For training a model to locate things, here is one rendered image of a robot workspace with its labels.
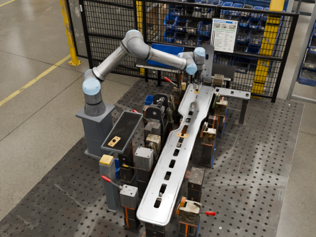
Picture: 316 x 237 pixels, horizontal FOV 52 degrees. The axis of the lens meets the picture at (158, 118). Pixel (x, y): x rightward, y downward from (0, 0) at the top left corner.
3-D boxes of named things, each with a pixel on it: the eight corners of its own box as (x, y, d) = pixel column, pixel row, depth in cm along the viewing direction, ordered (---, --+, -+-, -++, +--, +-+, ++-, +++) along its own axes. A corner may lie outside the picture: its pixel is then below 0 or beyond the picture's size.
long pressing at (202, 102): (172, 229, 167) (172, 227, 166) (131, 218, 173) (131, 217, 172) (215, 87, 269) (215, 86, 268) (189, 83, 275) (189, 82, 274)
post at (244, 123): (247, 126, 274) (253, 99, 256) (233, 124, 277) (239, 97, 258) (247, 122, 279) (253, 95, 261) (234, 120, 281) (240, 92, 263)
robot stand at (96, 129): (83, 154, 250) (75, 114, 225) (98, 138, 265) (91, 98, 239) (106, 162, 243) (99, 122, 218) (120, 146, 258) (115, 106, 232)
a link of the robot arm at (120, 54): (79, 86, 222) (136, 33, 204) (80, 75, 233) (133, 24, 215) (92, 96, 228) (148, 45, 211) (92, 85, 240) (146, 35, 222)
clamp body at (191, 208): (197, 253, 188) (202, 217, 165) (173, 246, 191) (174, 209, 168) (201, 237, 196) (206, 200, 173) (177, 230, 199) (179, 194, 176)
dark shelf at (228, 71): (233, 81, 274) (233, 78, 272) (134, 66, 295) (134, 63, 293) (235, 68, 291) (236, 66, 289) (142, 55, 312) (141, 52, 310)
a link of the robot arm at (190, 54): (180, 58, 220) (196, 56, 222) (177, 50, 229) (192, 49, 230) (180, 68, 225) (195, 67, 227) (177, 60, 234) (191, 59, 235)
